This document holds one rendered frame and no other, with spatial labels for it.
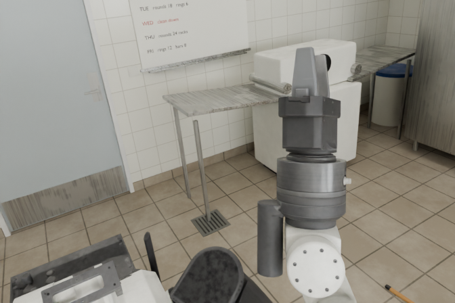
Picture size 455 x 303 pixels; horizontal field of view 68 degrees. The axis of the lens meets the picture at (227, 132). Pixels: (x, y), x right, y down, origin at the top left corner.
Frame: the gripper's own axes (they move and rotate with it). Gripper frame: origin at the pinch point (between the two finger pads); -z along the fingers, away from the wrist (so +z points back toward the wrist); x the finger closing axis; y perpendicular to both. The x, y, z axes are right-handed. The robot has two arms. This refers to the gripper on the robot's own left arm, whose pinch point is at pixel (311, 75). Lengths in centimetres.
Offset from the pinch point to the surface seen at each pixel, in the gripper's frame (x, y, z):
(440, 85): -315, -19, -29
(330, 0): -338, 85, -131
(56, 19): -109, 229, -72
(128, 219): -160, 209, 88
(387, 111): -403, 33, -10
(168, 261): -141, 148, 105
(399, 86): -391, 20, -38
